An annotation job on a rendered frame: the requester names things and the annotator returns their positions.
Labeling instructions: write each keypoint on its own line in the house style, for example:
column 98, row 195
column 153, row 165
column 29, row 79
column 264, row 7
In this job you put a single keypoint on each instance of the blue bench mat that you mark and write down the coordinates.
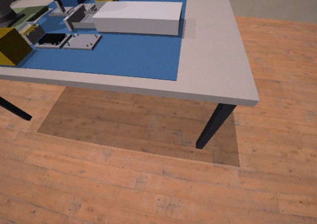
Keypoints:
column 130, row 55

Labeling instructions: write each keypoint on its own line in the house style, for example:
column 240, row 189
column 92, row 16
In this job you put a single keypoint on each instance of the olive-brown open-top bin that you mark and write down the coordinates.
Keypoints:
column 13, row 47

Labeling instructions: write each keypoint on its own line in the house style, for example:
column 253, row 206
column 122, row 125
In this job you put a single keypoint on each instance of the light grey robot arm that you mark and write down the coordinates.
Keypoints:
column 7, row 16

